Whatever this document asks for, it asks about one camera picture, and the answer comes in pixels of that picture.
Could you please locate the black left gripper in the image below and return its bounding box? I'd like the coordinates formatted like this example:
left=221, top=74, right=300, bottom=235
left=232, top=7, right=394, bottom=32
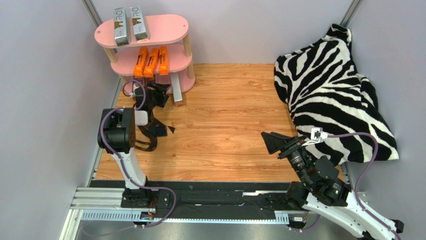
left=146, top=81, right=171, bottom=110

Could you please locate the red toothpaste box front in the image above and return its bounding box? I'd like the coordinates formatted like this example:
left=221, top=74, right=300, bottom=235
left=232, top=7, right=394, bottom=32
left=170, top=72, right=185, bottom=107

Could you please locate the orange toothpaste box diagonal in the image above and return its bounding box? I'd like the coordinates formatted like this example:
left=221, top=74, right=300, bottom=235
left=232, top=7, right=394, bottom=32
left=143, top=47, right=160, bottom=78

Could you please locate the orange toothpaste box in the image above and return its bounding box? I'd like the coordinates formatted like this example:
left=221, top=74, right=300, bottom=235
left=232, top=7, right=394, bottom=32
left=133, top=46, right=149, bottom=78
left=158, top=45, right=169, bottom=75

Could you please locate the teal silver toothpaste box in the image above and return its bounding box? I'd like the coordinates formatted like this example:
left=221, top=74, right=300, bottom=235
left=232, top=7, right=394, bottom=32
left=113, top=7, right=130, bottom=47

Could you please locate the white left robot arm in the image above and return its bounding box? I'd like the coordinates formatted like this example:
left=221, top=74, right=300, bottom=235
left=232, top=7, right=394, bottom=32
left=97, top=80, right=171, bottom=208

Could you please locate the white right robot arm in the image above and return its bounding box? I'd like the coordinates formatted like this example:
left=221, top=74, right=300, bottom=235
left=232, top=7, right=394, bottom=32
left=261, top=127, right=404, bottom=240

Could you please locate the pink three-tier shelf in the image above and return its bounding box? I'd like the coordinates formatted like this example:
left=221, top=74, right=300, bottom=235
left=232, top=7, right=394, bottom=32
left=94, top=14, right=196, bottom=93

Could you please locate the small black triangle piece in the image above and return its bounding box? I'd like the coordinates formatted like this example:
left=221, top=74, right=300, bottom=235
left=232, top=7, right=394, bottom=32
left=168, top=126, right=176, bottom=133

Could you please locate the zebra print cloth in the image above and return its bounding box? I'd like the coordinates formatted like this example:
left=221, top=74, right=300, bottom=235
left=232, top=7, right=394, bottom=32
left=273, top=24, right=400, bottom=165

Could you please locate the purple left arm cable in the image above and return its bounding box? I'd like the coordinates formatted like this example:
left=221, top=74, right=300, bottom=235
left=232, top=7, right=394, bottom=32
left=99, top=79, right=177, bottom=231

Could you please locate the black orange strap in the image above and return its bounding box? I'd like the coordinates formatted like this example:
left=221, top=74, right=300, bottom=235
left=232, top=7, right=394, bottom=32
left=134, top=111, right=169, bottom=153

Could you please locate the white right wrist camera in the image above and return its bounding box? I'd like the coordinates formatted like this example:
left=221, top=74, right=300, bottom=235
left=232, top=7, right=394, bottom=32
left=303, top=127, right=329, bottom=146

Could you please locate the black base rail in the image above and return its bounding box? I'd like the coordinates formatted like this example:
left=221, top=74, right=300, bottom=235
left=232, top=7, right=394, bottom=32
left=71, top=180, right=319, bottom=228

